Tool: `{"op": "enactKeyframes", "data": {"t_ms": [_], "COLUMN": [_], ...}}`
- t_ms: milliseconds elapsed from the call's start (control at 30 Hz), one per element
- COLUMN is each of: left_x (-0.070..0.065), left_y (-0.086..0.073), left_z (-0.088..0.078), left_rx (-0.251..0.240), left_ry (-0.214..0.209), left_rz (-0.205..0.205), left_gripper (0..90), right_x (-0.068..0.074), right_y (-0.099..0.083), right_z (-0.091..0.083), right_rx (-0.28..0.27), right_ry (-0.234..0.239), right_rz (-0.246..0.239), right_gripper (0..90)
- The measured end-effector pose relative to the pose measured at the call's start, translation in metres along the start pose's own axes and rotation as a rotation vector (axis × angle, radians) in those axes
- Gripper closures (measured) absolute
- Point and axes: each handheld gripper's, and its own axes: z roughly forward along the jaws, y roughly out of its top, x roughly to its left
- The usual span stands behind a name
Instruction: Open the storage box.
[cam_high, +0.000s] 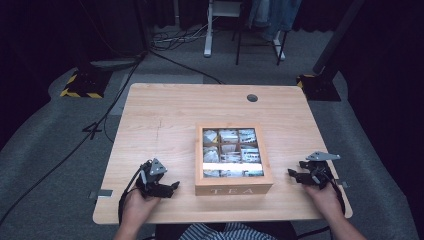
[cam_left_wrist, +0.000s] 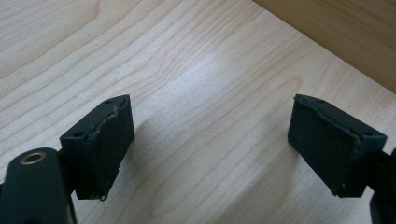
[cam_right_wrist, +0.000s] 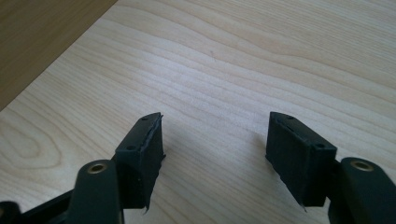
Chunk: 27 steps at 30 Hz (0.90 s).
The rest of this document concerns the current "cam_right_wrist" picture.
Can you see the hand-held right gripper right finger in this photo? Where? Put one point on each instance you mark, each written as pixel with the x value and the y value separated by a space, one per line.
pixel 299 161

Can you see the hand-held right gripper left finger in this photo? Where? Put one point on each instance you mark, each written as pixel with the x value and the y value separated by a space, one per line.
pixel 141 168

